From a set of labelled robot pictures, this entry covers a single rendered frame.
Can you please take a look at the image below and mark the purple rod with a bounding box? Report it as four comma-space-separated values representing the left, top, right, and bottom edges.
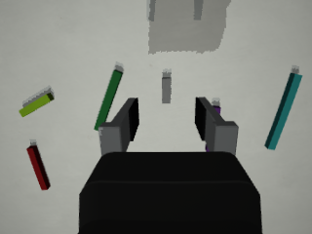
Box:
205, 105, 220, 152

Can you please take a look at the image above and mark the turquoise rod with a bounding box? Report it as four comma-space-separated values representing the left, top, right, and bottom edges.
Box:
264, 73, 302, 150

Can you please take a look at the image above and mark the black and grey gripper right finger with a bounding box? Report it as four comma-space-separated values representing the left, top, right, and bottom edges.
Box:
195, 97, 239, 155

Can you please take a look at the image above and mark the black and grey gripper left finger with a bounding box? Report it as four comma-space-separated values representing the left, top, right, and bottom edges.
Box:
98, 97, 139, 156

